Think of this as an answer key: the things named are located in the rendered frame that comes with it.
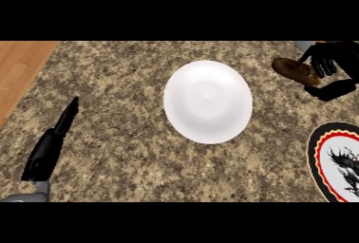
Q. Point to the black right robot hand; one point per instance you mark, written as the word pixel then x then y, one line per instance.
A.
pixel 335 60

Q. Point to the brown sweet potato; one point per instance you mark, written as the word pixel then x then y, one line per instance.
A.
pixel 295 71

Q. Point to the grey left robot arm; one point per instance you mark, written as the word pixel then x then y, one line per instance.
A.
pixel 33 195

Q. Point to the plain white plate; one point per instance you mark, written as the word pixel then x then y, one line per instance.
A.
pixel 208 102

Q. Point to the black-rimmed patterned plate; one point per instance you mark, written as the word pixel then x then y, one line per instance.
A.
pixel 339 164

